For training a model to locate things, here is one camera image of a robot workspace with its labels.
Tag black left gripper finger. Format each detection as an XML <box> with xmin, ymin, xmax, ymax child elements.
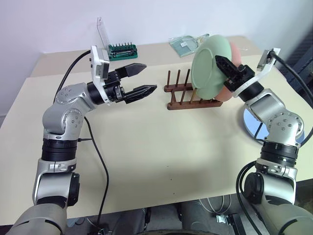
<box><xmin>116</xmin><ymin>63</ymin><xmax>148</xmax><ymax>79</ymax></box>
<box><xmin>123</xmin><ymin>84</ymin><xmax>157</xmax><ymax>104</ymax></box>

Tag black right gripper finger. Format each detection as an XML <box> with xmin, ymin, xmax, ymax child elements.
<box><xmin>214</xmin><ymin>55</ymin><xmax>239</xmax><ymax>83</ymax></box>

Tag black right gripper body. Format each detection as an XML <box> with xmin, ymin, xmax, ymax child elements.
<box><xmin>224</xmin><ymin>64</ymin><xmax>255</xmax><ymax>92</ymax></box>

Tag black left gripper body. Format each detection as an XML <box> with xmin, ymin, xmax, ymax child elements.
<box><xmin>104</xmin><ymin>70</ymin><xmax>127</xmax><ymax>102</ymax></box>

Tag red plate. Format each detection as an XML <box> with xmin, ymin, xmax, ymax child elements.
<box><xmin>215</xmin><ymin>41</ymin><xmax>243</xmax><ymax>101</ymax></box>

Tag green plate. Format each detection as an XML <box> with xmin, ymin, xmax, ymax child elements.
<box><xmin>191</xmin><ymin>34</ymin><xmax>233</xmax><ymax>100</ymax></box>

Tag wooden dish rack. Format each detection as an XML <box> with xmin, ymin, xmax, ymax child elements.
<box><xmin>163</xmin><ymin>69</ymin><xmax>224</xmax><ymax>111</ymax></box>

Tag green screwdriver bit set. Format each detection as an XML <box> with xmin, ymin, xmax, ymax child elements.
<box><xmin>96</xmin><ymin>16</ymin><xmax>139</xmax><ymax>62</ymax></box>

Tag blue plate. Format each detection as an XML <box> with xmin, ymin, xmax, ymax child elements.
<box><xmin>243</xmin><ymin>106</ymin><xmax>271</xmax><ymax>144</ymax></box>

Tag cream table mat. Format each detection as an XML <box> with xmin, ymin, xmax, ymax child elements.
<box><xmin>0</xmin><ymin>55</ymin><xmax>313</xmax><ymax>219</ymax></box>

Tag dark textured panel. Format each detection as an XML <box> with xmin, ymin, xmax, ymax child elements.
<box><xmin>286</xmin><ymin>23</ymin><xmax>313</xmax><ymax>110</ymax></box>

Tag grey rounded shape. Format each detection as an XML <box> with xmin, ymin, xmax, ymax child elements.
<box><xmin>114</xmin><ymin>208</ymin><xmax>149</xmax><ymax>232</ymax></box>

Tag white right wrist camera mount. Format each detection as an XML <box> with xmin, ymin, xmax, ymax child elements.
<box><xmin>231</xmin><ymin>47</ymin><xmax>281</xmax><ymax>99</ymax></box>

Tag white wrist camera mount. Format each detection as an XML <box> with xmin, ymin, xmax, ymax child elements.
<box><xmin>231</xmin><ymin>47</ymin><xmax>281</xmax><ymax>99</ymax></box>
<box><xmin>89</xmin><ymin>45</ymin><xmax>111</xmax><ymax>106</ymax></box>

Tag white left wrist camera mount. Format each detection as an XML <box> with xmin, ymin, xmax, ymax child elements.
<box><xmin>89</xmin><ymin>45</ymin><xmax>111</xmax><ymax>106</ymax></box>

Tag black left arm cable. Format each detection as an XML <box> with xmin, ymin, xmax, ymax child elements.
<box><xmin>54</xmin><ymin>49</ymin><xmax>110</xmax><ymax>231</ymax></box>

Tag grey wire loops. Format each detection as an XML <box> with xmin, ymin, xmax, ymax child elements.
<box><xmin>197</xmin><ymin>195</ymin><xmax>233</xmax><ymax>215</ymax></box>

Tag silver metal bracket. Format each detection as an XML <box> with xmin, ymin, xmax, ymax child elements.
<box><xmin>216</xmin><ymin>214</ymin><xmax>236</xmax><ymax>225</ymax></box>

